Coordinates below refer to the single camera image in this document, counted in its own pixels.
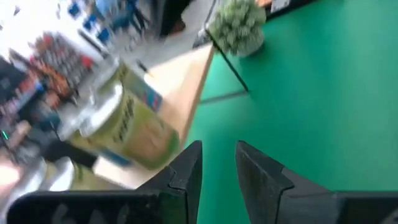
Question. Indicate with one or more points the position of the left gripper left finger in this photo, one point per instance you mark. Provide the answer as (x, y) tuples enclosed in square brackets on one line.
[(183, 186)]

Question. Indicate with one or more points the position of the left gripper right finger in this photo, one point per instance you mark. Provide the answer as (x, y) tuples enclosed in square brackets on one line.
[(264, 186)]

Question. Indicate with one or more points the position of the oranges can green label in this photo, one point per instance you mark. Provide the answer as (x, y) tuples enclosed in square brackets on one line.
[(136, 133)]

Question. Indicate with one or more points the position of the cherries can blue-green label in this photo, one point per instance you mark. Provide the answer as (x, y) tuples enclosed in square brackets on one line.
[(146, 93)]

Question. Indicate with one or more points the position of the black metal shelf rack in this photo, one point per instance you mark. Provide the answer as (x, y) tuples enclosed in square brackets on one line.
[(177, 81)]

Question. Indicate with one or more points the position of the green table mat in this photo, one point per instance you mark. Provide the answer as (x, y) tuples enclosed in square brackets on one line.
[(311, 109)]

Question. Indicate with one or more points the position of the green potted plant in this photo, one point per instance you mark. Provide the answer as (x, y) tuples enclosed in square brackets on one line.
[(237, 26)]

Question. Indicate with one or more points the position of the blue storage bins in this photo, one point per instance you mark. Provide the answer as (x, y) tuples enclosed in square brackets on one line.
[(104, 35)]

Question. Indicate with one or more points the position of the storage rack with goods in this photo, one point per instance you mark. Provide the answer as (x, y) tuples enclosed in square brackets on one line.
[(62, 59)]

